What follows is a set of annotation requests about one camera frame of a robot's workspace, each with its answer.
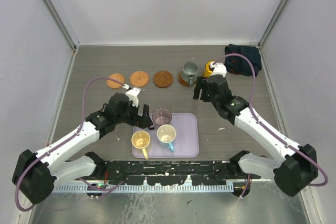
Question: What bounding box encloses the woven rattan coaster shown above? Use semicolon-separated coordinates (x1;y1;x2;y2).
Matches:
107;73;124;89
130;71;150;88

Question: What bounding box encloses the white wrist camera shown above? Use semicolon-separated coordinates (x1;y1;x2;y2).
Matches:
209;62;227;78
125;87;141;108

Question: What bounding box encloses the dark wooden coaster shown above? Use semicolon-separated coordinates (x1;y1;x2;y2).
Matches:
153;70;173;88

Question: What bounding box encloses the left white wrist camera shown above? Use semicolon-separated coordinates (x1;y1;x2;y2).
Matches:
125;87;141;108

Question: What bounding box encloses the wooden coaster back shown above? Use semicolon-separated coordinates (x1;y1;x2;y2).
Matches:
178;72;196;87

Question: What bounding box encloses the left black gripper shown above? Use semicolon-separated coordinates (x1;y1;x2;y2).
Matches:
115;100;151;129

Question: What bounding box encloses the white cup blue handle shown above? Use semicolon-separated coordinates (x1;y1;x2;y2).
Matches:
156;124;176;152

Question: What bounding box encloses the aluminium rail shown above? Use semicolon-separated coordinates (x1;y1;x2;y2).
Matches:
56;159;312;183

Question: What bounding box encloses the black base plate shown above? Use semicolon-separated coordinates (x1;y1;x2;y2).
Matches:
84;161;247;186

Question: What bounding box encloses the purple translucent cup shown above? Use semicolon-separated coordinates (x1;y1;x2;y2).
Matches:
152;108;172;130

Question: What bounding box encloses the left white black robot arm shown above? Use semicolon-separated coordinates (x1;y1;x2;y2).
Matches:
12;88;153;205

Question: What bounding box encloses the cream yellow cup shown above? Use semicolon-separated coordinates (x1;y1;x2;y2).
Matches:
131;131;151;160

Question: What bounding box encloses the dark blue folded cloth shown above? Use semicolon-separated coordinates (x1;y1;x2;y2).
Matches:
224;44;262;77

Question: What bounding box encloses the grey green cup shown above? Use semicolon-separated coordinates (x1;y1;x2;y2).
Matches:
181;62;198;86

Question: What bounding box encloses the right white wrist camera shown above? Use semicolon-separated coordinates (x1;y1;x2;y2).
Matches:
209;62;227;78

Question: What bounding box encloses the grey slotted cable duct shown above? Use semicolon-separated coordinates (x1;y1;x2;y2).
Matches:
53;182;234;194

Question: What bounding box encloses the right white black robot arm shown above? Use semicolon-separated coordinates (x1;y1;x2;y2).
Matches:
193;74;318;197

